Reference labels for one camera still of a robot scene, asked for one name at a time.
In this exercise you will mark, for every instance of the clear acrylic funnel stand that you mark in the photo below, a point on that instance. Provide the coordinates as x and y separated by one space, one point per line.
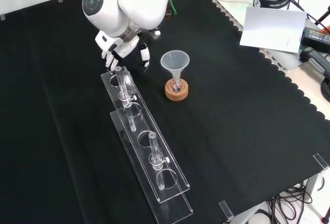
144 141

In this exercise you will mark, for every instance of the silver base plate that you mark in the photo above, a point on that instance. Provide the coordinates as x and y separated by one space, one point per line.
232 0

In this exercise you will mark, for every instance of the clear glass weighing funnel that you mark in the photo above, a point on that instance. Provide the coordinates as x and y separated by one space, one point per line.
128 78

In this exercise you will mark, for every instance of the grey table leg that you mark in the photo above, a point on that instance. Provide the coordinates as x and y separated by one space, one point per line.
313 184

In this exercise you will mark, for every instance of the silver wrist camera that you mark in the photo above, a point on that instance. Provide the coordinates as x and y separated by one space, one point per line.
156 34

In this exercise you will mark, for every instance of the black cloth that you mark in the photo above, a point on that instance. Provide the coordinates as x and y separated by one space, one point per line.
232 110

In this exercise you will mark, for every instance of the pale board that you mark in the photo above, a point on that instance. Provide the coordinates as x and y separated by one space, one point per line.
270 28

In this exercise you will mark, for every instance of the black tripod leg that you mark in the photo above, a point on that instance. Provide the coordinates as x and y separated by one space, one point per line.
323 15

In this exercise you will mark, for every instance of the translucent plastic funnel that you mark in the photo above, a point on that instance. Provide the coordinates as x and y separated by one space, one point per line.
175 60

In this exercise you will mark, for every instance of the small round-bottom glass flask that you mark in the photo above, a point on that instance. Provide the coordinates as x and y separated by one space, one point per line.
181 84

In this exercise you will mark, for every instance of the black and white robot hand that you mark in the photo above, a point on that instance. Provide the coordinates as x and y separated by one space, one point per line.
126 47

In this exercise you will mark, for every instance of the black and grey clamp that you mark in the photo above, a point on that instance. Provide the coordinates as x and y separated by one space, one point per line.
315 60

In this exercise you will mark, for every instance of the black power adapter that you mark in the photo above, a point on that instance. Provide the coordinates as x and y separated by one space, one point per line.
315 37

